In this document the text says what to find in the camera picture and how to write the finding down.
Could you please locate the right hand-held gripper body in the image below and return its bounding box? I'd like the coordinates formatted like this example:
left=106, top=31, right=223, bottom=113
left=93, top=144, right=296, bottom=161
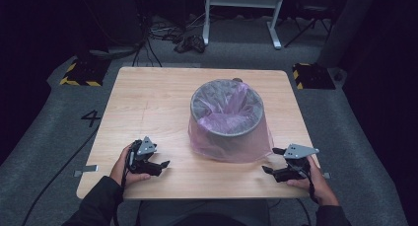
left=283, top=143, right=319, bottom=183

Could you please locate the person's right hand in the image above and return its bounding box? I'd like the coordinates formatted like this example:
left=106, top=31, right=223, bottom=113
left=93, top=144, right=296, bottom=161
left=286, top=155, right=339, bottom=206

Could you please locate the black equipment stand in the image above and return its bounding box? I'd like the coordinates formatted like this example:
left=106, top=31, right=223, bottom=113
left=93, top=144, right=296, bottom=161
left=76, top=0, right=146, bottom=61

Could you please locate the bundle of floor cables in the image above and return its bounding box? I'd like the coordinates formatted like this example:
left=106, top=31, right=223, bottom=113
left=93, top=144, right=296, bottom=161
left=131, top=12, right=206, bottom=67

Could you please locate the person's left hand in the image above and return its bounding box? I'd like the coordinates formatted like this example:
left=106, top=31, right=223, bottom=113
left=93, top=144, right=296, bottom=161
left=108, top=143, right=152, bottom=187

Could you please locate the dark crumpled cloth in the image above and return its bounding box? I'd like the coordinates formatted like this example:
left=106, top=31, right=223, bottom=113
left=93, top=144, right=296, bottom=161
left=173, top=34, right=207, bottom=54

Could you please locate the grey curtain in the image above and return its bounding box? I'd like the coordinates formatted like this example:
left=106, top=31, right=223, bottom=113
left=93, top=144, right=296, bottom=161
left=316, top=0, right=379, bottom=69

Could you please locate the black braided cable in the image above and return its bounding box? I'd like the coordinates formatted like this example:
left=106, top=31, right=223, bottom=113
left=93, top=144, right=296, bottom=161
left=305, top=166, right=320, bottom=204
left=112, top=146, right=136, bottom=226

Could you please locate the black floor cable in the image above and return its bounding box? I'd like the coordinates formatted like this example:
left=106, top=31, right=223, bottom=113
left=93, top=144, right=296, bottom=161
left=22, top=126, right=101, bottom=226

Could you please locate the green plastic bucket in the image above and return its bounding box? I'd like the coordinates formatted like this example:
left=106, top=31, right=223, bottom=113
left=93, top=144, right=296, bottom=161
left=189, top=77, right=266, bottom=138

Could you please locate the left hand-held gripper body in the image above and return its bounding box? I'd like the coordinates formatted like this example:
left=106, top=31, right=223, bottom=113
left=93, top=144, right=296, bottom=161
left=126, top=135, right=158, bottom=175

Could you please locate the pink plastic bag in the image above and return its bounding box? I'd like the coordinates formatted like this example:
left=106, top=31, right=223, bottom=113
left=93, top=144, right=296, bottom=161
left=186, top=78, right=274, bottom=164

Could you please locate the black yellow striped plate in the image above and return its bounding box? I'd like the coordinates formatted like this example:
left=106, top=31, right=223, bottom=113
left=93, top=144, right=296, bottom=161
left=292, top=62, right=337, bottom=91
left=59, top=57, right=111, bottom=87

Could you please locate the black tripod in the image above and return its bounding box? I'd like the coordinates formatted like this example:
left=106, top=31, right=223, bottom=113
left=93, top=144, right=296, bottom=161
left=284, top=2, right=333, bottom=49

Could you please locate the person's lap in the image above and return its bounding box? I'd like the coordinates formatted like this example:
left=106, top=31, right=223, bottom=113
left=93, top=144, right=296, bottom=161
left=136, top=199, right=272, bottom=226

